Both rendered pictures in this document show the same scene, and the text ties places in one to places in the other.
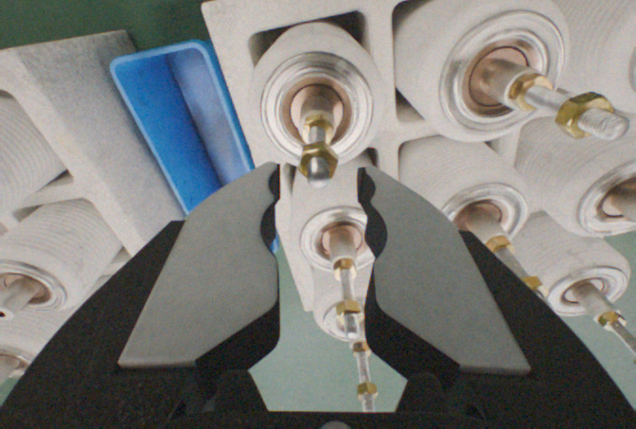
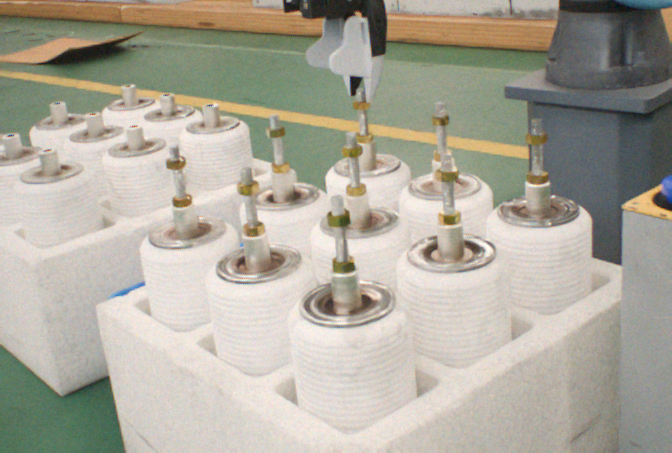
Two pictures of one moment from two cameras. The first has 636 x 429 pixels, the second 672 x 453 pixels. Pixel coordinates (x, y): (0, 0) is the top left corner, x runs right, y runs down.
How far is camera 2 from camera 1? 1.00 m
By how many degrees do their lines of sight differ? 87
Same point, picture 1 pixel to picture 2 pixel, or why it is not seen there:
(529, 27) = (471, 180)
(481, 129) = (416, 192)
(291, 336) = not seen: outside the picture
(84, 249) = (166, 177)
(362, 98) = (388, 168)
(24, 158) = (233, 163)
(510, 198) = (390, 219)
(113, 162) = (227, 215)
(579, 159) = not seen: hidden behind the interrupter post
